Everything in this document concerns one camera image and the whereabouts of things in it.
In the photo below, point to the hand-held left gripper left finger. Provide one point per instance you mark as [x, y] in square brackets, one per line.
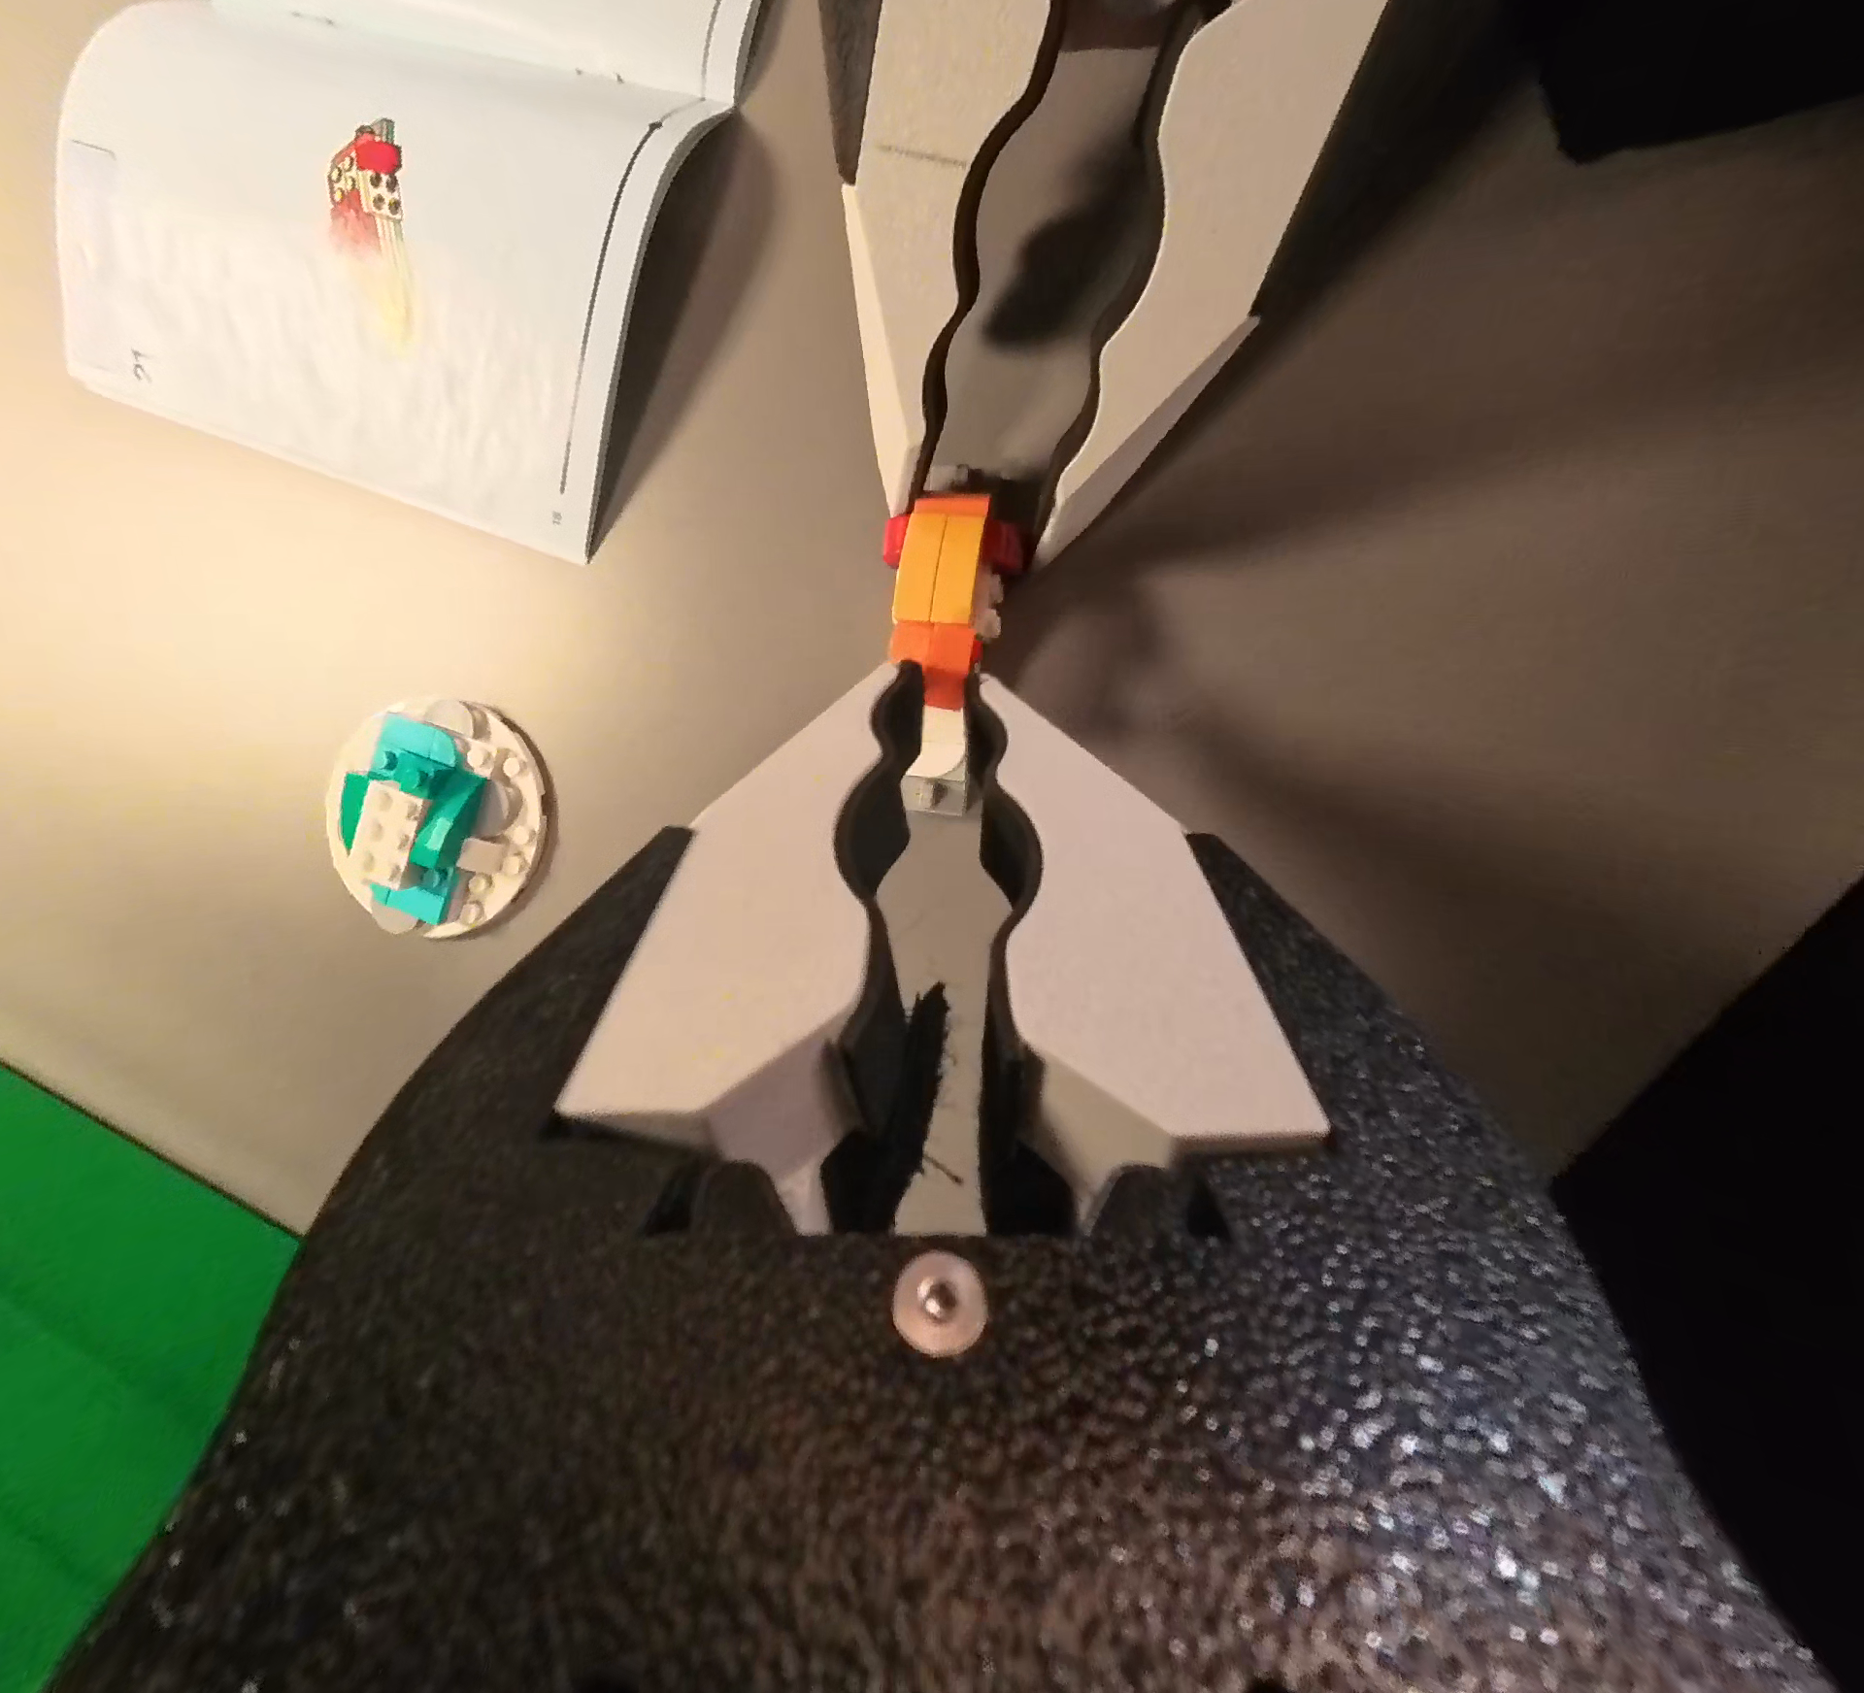
[713, 994]

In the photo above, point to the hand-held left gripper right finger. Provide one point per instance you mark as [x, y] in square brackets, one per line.
[1164, 994]

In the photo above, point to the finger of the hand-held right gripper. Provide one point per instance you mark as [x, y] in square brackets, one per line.
[1266, 149]
[934, 48]

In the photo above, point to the orange red lego model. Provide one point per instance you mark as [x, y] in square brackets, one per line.
[936, 573]

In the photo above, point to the lego instruction booklet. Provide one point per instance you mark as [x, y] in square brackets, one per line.
[295, 313]

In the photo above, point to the round white teal lego base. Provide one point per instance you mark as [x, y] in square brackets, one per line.
[424, 833]

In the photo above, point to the green plastic bin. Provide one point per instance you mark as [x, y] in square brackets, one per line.
[89, 1284]

